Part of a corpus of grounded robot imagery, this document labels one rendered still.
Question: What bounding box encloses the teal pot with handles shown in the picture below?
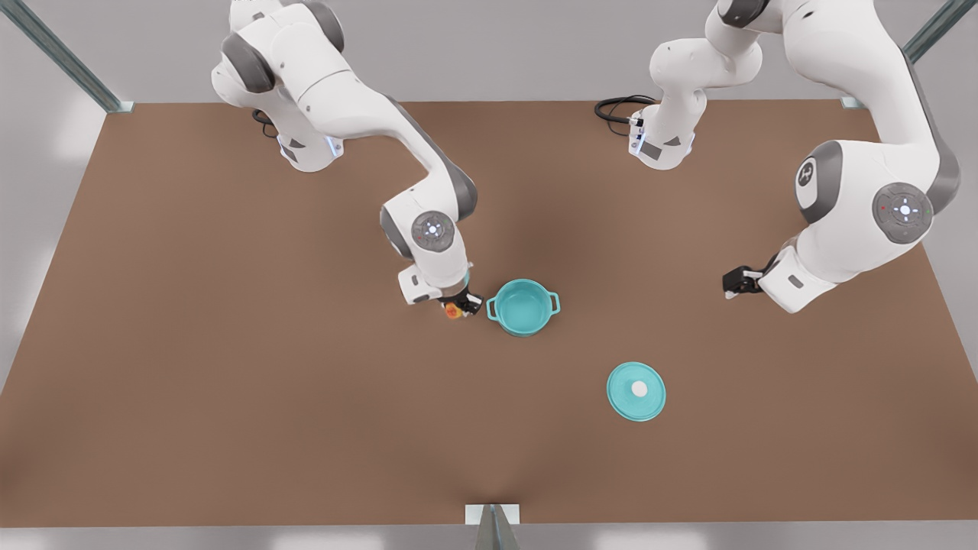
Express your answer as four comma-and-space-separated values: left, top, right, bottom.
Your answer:
486, 278, 561, 338

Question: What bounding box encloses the silver frame post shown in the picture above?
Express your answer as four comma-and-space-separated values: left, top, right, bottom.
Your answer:
465, 503, 521, 550
0, 0, 134, 115
840, 0, 978, 110

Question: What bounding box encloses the teal lid with white knob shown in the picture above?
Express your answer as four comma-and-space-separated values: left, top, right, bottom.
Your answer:
607, 361, 667, 422

